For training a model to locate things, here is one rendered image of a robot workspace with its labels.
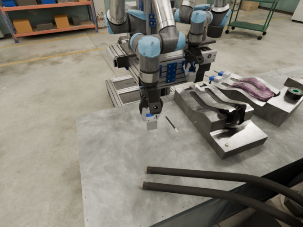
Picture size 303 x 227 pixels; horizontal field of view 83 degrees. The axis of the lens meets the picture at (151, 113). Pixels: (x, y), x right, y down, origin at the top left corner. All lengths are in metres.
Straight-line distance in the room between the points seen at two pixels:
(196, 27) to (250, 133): 0.62
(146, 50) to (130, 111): 0.55
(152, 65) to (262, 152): 0.69
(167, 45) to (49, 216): 1.54
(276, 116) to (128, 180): 0.87
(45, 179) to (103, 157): 1.13
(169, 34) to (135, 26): 0.51
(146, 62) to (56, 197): 1.47
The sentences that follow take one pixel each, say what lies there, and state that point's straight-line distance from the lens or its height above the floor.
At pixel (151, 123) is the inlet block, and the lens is 0.78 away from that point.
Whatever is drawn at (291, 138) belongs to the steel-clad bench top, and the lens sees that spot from 1.17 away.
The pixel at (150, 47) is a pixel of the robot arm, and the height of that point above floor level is 1.29.
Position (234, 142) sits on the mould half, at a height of 0.86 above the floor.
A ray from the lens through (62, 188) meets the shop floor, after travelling 1.83.
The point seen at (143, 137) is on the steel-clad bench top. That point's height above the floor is 0.80.
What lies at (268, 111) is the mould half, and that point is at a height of 0.86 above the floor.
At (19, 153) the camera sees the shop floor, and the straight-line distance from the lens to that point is 2.29.
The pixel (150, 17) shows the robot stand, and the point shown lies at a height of 1.19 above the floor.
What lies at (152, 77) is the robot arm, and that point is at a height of 1.18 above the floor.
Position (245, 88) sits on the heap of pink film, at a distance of 1.24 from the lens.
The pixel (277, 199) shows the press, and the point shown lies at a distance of 0.92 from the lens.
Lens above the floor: 1.50
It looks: 41 degrees down
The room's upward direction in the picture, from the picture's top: straight up
